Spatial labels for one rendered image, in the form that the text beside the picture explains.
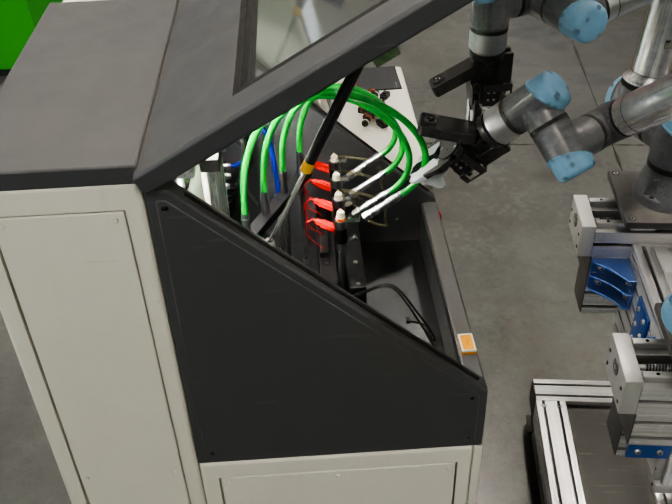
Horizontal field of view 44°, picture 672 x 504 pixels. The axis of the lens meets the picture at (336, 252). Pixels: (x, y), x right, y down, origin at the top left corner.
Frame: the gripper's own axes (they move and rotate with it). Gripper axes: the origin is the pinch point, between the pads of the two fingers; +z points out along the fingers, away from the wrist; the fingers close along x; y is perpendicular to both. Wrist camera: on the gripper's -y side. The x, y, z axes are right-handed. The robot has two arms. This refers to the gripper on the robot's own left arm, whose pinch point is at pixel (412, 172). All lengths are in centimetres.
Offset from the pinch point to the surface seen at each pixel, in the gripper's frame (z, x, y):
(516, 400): 72, 26, 116
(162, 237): 9, -40, -42
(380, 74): 45, 89, 19
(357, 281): 24.6, -11.1, 8.3
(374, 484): 35, -48, 29
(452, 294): 12.6, -10.1, 25.7
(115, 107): 10, -21, -57
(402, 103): 37, 71, 23
